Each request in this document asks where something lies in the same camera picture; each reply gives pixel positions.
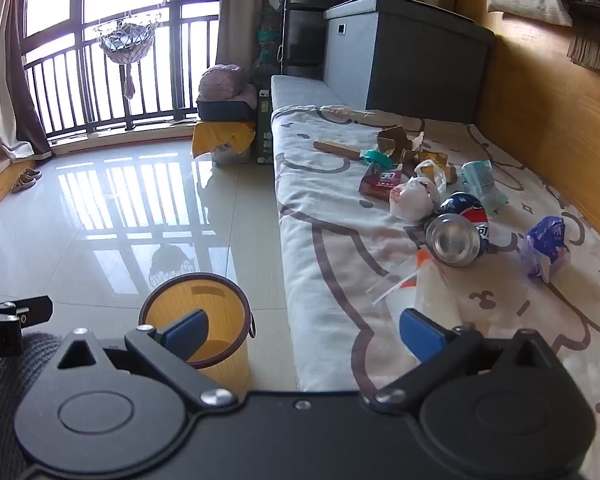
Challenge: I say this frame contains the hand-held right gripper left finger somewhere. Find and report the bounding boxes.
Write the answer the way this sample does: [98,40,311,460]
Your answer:
[55,309,237,409]

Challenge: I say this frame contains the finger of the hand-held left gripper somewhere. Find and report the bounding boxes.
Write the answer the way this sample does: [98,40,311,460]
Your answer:
[0,297,54,331]

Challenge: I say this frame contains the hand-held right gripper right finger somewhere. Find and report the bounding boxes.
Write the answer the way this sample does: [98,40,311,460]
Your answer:
[370,308,567,413]

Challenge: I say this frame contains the clear plastic cup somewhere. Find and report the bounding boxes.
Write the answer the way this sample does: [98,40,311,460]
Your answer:
[372,249,466,361]

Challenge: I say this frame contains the yellow bin with brown rim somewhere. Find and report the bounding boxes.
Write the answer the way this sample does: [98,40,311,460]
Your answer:
[139,272,257,396]

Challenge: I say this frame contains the red paper box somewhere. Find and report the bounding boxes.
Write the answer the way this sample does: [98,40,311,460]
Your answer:
[358,162,403,203]

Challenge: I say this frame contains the yellow cigarette packet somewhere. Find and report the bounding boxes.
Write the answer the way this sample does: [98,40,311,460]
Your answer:
[420,150,458,183]

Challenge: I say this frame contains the light blue tissue packet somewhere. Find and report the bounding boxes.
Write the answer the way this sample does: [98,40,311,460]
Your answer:
[460,160,510,211]

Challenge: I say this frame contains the torn brown cardboard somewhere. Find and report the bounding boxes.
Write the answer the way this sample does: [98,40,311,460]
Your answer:
[376,125,426,163]

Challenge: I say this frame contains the grey knit clothing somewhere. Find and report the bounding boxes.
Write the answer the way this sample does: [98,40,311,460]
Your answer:
[0,332,63,480]

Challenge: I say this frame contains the blue soda can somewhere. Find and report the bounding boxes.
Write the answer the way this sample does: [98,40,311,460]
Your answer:
[425,191,491,266]

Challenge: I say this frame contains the printed cartoon blanket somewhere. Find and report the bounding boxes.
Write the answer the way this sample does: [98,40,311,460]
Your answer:
[271,105,600,480]

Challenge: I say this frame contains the crumpled white plastic bag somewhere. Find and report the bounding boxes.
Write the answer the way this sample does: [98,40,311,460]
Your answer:
[389,160,448,222]

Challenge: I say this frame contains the blue crumpled wrapper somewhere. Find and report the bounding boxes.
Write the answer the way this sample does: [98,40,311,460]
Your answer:
[520,215,568,283]

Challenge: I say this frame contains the teal round lid container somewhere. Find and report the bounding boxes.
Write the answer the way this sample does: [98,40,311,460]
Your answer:
[364,149,393,171]

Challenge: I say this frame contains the brown wooden piece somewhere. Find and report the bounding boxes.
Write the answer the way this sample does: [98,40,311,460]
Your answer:
[313,140,366,161]

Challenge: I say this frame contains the green carton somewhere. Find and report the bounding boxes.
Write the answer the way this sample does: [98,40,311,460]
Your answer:
[252,89,274,165]

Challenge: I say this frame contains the pink cloth bundle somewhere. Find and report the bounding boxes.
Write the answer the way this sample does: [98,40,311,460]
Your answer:
[198,64,258,111]

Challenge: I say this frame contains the grey storage box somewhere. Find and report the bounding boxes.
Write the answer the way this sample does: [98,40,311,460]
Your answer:
[323,0,496,126]

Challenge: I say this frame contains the grey mattress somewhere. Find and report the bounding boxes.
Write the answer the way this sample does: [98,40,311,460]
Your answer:
[271,75,367,112]

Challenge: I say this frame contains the black balcony railing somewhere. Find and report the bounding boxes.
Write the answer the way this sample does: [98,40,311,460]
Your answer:
[22,2,221,141]

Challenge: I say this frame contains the hanging net basket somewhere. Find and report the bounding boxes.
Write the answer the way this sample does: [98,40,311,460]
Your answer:
[94,10,163,101]

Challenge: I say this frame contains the stack of plastic bottles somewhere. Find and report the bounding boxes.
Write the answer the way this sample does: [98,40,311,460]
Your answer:
[254,10,283,83]

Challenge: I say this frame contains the beige curtain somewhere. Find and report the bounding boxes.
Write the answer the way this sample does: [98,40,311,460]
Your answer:
[215,0,276,81]

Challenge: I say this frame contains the black drawer tower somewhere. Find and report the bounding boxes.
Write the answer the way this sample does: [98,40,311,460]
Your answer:
[280,0,343,81]

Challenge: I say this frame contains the brown fringed mat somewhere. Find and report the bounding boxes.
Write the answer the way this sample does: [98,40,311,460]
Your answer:
[567,27,600,78]

